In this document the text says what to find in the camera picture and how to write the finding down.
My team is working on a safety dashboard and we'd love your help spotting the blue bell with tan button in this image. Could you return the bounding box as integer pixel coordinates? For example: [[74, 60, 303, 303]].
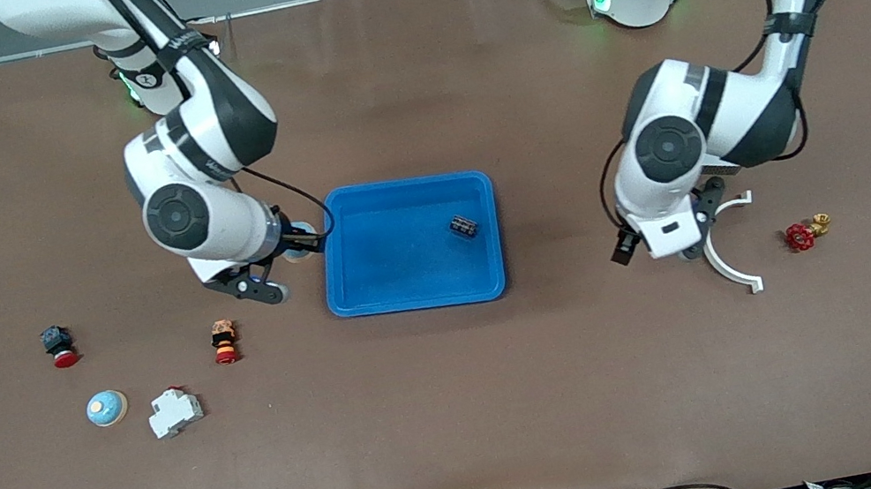
[[83, 387, 131, 430], [278, 219, 324, 266]]

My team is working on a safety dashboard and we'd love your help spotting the small black connector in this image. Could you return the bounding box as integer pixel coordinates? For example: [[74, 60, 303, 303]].
[[447, 211, 482, 244]]

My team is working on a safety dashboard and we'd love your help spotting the blue plastic tray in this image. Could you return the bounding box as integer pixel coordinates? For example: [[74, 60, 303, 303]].
[[307, 161, 514, 330]]

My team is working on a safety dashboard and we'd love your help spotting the grey metal box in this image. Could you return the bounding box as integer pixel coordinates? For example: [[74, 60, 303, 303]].
[[695, 152, 749, 179]]

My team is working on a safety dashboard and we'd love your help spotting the red handwheel brass valve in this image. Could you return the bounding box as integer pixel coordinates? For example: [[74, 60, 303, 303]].
[[783, 212, 836, 255]]

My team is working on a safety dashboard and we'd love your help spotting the white circuit breaker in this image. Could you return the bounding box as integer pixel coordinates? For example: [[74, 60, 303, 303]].
[[144, 382, 207, 441]]

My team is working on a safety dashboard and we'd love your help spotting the brown table cover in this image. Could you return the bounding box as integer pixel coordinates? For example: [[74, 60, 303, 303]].
[[0, 0, 871, 489]]

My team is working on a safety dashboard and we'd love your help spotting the black emergency button red cap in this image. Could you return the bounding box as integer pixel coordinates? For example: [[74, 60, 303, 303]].
[[38, 322, 82, 372]]

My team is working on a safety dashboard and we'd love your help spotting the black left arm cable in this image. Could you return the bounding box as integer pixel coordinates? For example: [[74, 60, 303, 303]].
[[566, 0, 824, 235]]

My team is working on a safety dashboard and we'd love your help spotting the white curved plastic bracket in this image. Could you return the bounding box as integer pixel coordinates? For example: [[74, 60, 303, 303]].
[[695, 190, 770, 301]]

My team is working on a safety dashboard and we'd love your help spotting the orange red push button switch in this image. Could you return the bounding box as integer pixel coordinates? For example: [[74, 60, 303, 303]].
[[208, 318, 243, 366]]

